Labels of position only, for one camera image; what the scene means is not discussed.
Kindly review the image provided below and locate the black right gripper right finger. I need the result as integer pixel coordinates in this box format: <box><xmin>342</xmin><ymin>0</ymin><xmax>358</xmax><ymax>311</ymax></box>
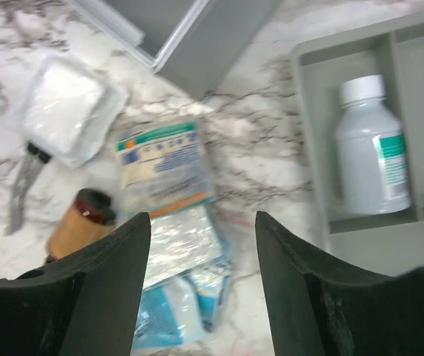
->
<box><xmin>255</xmin><ymin>211</ymin><xmax>424</xmax><ymax>355</ymax></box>

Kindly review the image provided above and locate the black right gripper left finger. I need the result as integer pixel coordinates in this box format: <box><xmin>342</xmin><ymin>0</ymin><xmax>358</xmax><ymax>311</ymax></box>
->
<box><xmin>0</xmin><ymin>213</ymin><xmax>150</xmax><ymax>355</ymax></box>

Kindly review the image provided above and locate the blue alcohol pad bag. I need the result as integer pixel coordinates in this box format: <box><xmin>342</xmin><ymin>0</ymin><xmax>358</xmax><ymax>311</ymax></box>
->
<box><xmin>132</xmin><ymin>237</ymin><xmax>235</xmax><ymax>352</ymax></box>

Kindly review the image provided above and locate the brown medicine bottle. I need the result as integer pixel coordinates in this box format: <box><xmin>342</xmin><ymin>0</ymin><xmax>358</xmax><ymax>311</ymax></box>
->
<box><xmin>45</xmin><ymin>188</ymin><xmax>116</xmax><ymax>264</ymax></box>

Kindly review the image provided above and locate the clear white pad packet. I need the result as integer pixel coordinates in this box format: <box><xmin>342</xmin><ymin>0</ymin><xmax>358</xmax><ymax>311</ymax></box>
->
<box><xmin>143</xmin><ymin>205</ymin><xmax>222</xmax><ymax>289</ymax></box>

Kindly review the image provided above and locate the bandage packet blue orange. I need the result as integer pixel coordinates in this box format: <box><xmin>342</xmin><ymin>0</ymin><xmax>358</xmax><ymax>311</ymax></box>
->
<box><xmin>113</xmin><ymin>118</ymin><xmax>216</xmax><ymax>218</ymax></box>

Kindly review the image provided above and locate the white medicine bottle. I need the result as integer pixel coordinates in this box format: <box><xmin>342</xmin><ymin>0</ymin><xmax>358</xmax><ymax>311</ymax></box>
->
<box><xmin>334</xmin><ymin>74</ymin><xmax>411</xmax><ymax>215</ymax></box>

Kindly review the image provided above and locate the grey metal medicine box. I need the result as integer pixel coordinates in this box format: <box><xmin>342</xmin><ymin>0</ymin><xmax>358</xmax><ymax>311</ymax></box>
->
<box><xmin>68</xmin><ymin>0</ymin><xmax>281</xmax><ymax>100</ymax></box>

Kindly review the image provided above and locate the white gauze pack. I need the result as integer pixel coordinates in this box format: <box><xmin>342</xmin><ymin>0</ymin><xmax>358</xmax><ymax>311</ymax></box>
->
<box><xmin>8</xmin><ymin>54</ymin><xmax>128</xmax><ymax>168</ymax></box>

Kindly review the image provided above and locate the grey plastic tray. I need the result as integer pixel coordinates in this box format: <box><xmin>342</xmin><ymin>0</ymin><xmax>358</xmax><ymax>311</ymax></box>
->
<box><xmin>291</xmin><ymin>11</ymin><xmax>424</xmax><ymax>275</ymax></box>

